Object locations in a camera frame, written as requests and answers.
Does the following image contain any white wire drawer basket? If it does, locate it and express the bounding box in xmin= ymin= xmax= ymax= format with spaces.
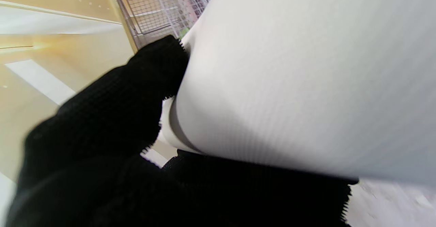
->
xmin=112 ymin=0 xmax=213 ymax=49

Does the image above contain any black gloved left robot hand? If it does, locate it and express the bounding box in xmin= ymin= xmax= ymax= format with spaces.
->
xmin=5 ymin=35 xmax=358 ymax=227

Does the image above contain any teal striped mouse pad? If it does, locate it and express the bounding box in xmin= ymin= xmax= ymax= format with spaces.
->
xmin=158 ymin=0 xmax=436 ymax=188

